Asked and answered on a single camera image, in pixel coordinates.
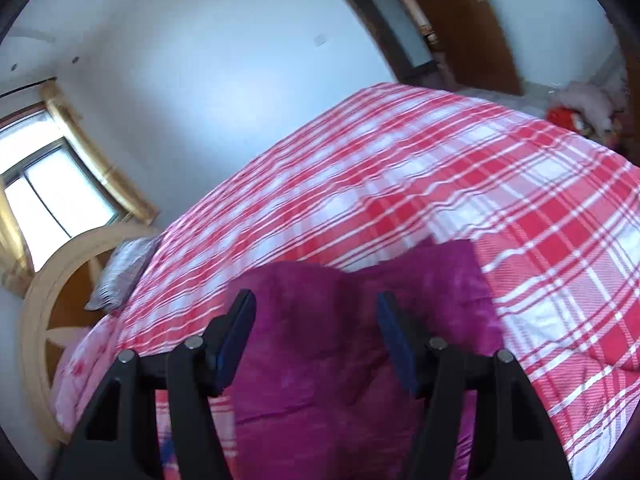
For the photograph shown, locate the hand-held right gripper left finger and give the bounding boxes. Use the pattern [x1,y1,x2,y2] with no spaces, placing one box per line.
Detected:
[52,288,257,480]

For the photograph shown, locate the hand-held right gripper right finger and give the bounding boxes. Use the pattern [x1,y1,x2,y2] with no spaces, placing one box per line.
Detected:
[376,291,573,480]

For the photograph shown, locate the purple down jacket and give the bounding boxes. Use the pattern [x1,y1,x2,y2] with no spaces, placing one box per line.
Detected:
[155,240,506,480]

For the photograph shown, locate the striped pillow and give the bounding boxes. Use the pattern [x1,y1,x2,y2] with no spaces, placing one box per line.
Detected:
[84,235,161,312]

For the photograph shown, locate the red white plaid blanket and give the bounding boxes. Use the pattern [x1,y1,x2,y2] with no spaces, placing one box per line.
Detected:
[90,82,640,480]

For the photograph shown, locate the pink floral bedsheet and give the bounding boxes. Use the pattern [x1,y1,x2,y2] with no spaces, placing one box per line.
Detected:
[52,317,166,431]

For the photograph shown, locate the beige wooden headboard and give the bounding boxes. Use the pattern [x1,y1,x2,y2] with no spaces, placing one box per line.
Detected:
[20,225,163,448]

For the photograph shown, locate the window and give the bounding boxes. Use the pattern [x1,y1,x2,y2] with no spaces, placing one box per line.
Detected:
[0,110,126,271]

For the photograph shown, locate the red plush toy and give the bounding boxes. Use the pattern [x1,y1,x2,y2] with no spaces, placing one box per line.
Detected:
[545,105,583,134]

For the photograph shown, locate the pink white plush toy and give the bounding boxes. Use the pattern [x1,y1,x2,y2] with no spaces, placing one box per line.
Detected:
[555,82,617,132]

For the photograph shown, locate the brown wooden door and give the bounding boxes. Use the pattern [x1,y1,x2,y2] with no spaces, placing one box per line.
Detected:
[390,0,523,95]

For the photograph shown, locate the brown door frame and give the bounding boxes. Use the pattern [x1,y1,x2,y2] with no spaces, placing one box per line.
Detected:
[312,0,451,81]

